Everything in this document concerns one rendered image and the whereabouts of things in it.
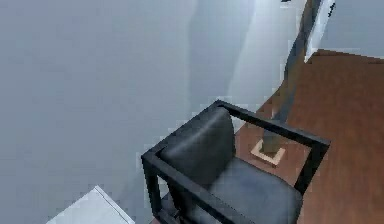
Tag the white room door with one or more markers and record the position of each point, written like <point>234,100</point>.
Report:
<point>318,30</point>

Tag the black armchair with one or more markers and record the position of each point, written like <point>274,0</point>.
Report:
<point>213,156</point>

